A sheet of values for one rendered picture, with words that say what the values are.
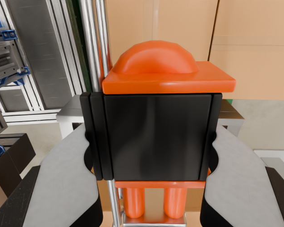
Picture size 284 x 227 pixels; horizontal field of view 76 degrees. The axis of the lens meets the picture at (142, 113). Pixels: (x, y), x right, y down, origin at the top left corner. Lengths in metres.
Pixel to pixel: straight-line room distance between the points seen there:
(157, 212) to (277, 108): 1.48
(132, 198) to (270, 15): 0.69
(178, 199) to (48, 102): 1.12
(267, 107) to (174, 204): 1.44
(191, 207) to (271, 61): 0.57
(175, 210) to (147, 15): 0.57
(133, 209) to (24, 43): 1.08
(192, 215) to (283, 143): 1.46
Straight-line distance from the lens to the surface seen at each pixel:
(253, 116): 1.57
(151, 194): 0.22
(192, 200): 0.47
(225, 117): 0.74
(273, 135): 1.76
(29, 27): 1.15
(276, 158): 1.88
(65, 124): 0.77
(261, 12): 0.74
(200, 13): 0.67
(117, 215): 0.19
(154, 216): 0.20
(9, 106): 1.38
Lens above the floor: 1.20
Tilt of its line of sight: 62 degrees down
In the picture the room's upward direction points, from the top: 177 degrees counter-clockwise
